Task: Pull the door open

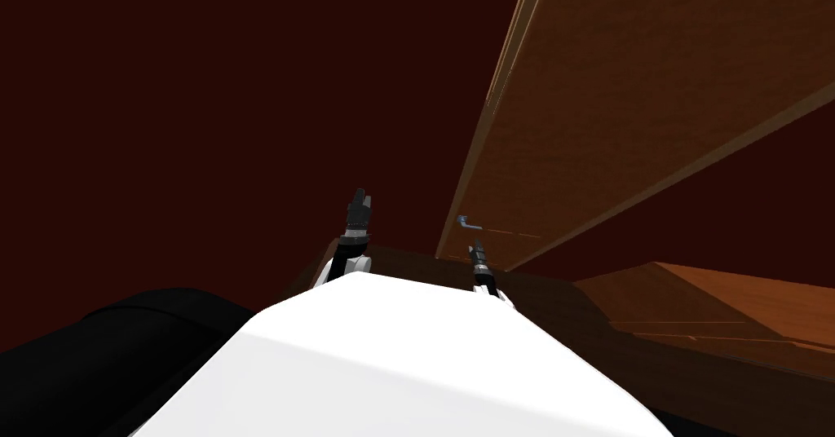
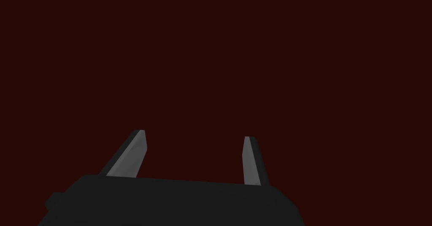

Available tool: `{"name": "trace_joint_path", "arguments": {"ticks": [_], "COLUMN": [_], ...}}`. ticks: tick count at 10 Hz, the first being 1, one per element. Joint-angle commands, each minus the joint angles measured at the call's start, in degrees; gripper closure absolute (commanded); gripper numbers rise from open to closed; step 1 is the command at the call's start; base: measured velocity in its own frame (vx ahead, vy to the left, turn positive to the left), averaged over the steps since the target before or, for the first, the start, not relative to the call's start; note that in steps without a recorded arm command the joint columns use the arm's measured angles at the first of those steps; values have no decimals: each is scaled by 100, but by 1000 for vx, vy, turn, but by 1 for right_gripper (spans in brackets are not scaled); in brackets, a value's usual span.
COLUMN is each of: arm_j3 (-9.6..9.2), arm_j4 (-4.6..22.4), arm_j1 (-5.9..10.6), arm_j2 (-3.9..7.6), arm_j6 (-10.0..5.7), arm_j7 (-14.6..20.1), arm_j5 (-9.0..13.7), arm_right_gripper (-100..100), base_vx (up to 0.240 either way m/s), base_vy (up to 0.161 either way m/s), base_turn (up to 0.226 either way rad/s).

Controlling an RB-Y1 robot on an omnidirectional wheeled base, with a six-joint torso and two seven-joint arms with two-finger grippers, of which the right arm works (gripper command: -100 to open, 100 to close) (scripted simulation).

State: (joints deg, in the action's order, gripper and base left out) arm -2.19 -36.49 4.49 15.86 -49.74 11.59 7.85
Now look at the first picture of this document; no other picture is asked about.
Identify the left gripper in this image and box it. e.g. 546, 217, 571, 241
345, 188, 373, 233

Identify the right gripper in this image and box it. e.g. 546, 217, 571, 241
466, 241, 491, 276

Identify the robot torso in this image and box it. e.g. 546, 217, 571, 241
128, 271, 676, 437

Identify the brown wooden door leaf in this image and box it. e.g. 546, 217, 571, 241
435, 0, 835, 272

